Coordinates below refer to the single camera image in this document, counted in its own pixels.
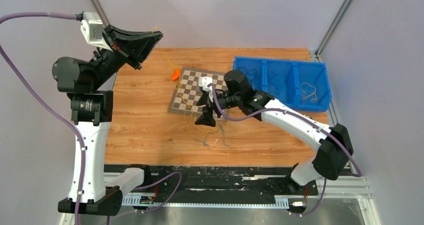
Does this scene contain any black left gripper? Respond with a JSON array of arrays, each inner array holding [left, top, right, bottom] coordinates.
[[88, 24, 162, 91]]

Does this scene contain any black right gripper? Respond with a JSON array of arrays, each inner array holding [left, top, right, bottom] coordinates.
[[195, 87, 242, 126]]

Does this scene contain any grey purple thin cable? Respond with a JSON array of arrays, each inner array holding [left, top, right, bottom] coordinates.
[[194, 122, 231, 148]]

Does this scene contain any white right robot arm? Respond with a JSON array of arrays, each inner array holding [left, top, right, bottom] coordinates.
[[195, 69, 354, 194]]

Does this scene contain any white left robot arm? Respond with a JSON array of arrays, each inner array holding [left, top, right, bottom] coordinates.
[[52, 25, 163, 216]]

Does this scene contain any wooden chessboard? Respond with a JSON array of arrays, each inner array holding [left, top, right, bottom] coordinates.
[[167, 67, 228, 118]]

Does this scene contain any orange plastic piece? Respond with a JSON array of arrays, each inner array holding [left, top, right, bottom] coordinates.
[[171, 68, 181, 82]]

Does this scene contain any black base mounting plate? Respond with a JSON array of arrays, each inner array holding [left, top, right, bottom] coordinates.
[[103, 164, 333, 205]]

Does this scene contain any blue plastic divided bin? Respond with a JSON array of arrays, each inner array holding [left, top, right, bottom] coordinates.
[[233, 56, 332, 112]]

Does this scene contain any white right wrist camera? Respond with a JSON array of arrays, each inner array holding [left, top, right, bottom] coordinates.
[[197, 76, 214, 101]]

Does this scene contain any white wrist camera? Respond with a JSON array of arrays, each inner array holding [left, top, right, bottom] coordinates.
[[197, 76, 214, 101], [80, 11, 112, 51]]

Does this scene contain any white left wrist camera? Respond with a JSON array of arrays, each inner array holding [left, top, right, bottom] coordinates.
[[80, 11, 112, 51]]

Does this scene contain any white slotted cable duct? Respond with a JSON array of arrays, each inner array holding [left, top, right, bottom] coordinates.
[[121, 195, 290, 208]]

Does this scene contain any right aluminium frame post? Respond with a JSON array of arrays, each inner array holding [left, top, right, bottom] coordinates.
[[314, 0, 354, 60]]

